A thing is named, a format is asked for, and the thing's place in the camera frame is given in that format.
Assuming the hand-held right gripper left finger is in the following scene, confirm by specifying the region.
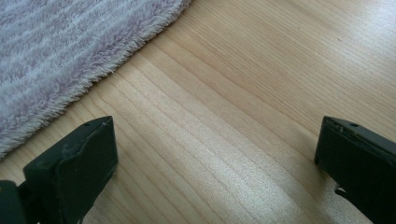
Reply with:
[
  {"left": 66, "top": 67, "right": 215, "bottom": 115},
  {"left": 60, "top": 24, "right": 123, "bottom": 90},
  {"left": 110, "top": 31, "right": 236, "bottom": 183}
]
[{"left": 22, "top": 116, "right": 120, "bottom": 224}]

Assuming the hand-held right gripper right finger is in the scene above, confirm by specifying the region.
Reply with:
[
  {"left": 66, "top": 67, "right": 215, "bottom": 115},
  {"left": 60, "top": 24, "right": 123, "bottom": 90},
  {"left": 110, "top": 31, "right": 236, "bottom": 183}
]
[{"left": 314, "top": 116, "right": 396, "bottom": 224}]

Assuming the fluffy pink striped cloth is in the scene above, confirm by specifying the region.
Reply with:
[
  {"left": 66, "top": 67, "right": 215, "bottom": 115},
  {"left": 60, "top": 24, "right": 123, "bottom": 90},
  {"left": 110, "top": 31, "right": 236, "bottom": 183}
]
[{"left": 0, "top": 0, "right": 192, "bottom": 160}]

